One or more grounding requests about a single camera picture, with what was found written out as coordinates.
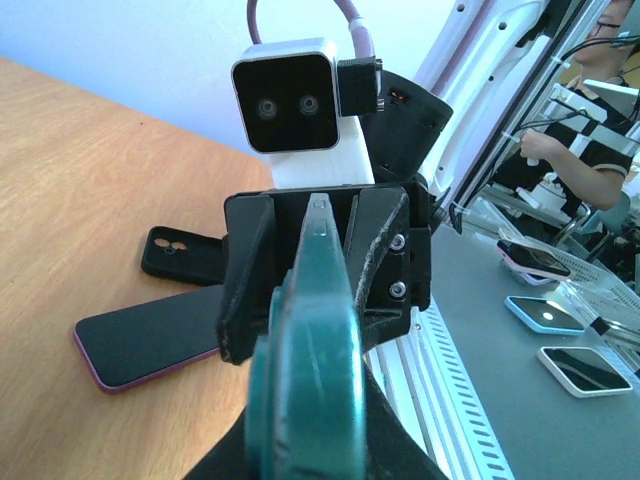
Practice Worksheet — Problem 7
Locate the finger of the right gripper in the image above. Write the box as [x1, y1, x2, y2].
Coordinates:
[217, 194, 275, 364]

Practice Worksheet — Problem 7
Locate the black phone case right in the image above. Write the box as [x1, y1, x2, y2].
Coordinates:
[140, 226, 227, 286]

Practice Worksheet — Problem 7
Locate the pink phone on bench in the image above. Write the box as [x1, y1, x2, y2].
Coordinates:
[497, 240, 572, 286]

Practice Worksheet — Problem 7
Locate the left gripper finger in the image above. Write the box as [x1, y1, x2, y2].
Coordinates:
[184, 369, 451, 480]

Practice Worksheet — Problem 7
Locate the dark green phone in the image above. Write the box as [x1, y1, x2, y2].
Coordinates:
[245, 193, 366, 479]

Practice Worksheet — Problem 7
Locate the grey slotted cable duct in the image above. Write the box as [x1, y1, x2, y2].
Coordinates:
[416, 301, 514, 479]

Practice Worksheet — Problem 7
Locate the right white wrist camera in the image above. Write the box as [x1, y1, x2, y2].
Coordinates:
[231, 38, 374, 189]

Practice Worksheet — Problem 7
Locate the white phone on bench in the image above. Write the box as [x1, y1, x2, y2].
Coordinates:
[536, 346, 633, 399]

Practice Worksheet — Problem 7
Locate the person in striped shirt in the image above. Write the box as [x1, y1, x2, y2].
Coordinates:
[494, 0, 640, 211]

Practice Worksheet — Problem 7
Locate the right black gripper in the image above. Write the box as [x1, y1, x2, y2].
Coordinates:
[237, 71, 453, 352]

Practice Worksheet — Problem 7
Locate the pink phone black screen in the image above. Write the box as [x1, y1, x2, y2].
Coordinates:
[73, 286, 222, 393]

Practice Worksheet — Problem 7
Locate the blue phone on bench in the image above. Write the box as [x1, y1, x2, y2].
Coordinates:
[504, 296, 586, 336]

